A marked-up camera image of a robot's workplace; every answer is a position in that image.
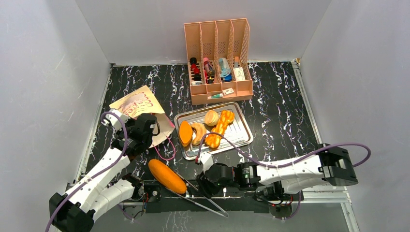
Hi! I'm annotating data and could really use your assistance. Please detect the orange braided fake bread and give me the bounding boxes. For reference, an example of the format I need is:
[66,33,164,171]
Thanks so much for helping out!
[205,110,235,148]

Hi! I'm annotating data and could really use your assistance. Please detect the metal tongs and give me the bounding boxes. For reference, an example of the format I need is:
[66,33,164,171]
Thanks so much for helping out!
[165,174,229,218]

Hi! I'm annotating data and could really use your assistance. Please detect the silver metal tray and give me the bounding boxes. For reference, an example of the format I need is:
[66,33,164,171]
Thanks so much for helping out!
[174,102,253,160]

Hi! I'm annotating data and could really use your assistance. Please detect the long orange fake baguette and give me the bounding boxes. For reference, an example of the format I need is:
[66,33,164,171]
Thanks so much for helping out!
[148,159,187,194]

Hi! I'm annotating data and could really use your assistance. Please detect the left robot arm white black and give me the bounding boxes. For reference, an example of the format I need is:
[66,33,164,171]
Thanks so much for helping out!
[45,109,158,232]

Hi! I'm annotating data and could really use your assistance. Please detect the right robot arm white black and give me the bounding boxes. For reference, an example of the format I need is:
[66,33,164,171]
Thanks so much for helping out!
[196,144,358,200]

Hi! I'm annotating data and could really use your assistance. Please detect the green tube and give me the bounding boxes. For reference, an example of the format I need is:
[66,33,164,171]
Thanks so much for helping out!
[207,93,224,99]

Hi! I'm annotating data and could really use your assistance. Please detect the black red item in organizer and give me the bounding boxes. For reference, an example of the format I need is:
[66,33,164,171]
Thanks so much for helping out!
[190,57,202,82]

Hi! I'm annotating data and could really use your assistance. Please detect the small white packet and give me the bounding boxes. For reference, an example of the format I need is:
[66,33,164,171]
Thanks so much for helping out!
[222,88,234,96]

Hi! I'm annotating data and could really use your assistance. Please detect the pink bottle in organizer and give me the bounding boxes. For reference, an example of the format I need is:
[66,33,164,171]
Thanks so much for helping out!
[203,58,215,84]

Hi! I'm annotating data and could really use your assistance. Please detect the white box in organizer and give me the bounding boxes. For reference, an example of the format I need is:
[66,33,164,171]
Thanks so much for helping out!
[233,67,246,81]

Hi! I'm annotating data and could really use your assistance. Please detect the blue tape dispenser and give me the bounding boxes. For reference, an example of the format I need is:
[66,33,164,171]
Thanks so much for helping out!
[218,58,232,82]

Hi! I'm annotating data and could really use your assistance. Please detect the orange desk file organizer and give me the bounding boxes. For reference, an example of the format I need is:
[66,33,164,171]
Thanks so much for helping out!
[184,18,253,105]

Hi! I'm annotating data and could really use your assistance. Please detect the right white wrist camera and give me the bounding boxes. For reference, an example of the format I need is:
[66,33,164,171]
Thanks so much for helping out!
[195,153,214,173]

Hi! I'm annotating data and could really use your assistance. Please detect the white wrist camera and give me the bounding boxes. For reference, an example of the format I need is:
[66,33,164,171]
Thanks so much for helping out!
[195,153,214,173]
[100,109,130,131]

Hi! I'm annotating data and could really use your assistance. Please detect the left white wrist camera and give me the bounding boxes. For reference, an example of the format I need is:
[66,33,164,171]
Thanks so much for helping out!
[100,109,130,131]

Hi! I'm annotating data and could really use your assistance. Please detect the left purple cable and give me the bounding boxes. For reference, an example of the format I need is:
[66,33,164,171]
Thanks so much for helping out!
[44,111,131,232]

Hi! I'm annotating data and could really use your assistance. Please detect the purple cable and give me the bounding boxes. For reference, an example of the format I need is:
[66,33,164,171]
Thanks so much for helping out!
[44,111,131,232]
[195,131,372,221]

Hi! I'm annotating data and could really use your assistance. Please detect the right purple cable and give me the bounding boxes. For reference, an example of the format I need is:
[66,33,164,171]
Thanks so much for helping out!
[195,131,372,221]

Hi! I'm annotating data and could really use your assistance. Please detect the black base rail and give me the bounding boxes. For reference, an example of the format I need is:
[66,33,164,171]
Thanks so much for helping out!
[146,180,273,213]

